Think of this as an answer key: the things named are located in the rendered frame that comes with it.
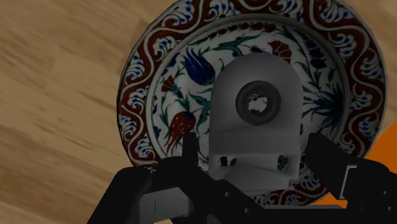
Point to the orange flat object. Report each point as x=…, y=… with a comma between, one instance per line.
x=383, y=149

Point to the floral patterned ceramic plate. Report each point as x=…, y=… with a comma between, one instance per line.
x=173, y=93

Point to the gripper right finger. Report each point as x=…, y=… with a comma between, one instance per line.
x=347, y=173

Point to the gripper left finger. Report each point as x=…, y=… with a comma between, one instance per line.
x=173, y=183

